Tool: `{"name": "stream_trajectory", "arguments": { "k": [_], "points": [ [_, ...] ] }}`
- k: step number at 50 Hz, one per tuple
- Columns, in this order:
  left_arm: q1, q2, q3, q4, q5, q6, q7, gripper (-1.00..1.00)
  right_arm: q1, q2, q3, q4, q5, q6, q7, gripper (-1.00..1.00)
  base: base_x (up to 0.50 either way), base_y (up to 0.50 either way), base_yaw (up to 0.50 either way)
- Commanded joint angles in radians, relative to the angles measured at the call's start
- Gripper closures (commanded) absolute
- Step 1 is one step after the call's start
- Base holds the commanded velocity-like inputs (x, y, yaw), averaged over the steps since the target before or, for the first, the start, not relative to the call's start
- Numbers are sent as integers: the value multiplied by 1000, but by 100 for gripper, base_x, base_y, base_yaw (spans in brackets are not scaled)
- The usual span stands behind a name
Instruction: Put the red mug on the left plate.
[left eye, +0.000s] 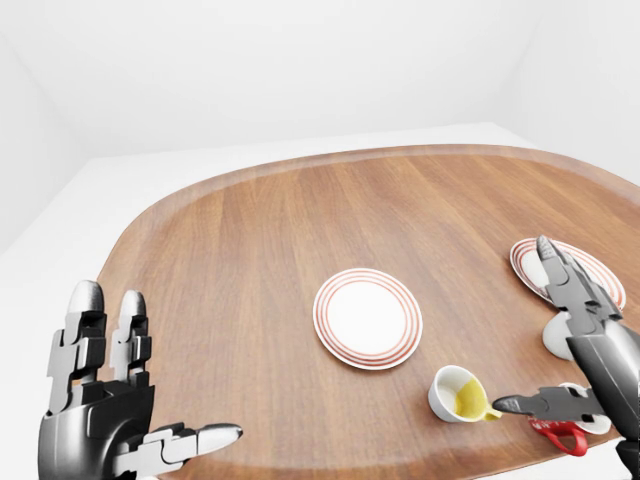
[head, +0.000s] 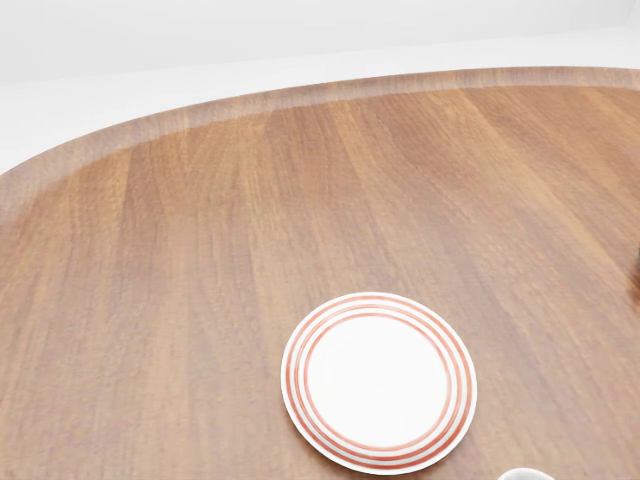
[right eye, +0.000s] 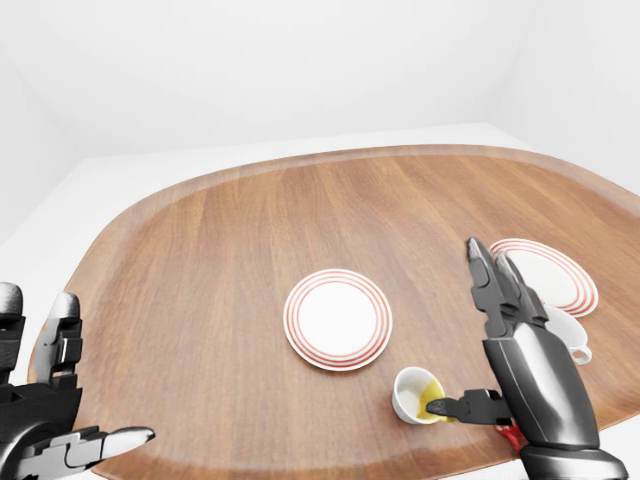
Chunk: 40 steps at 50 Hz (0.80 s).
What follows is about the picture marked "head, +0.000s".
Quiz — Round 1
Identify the white plate with red rings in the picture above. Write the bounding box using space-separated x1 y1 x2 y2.
280 291 479 476

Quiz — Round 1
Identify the white mug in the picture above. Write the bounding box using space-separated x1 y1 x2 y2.
498 467 550 480

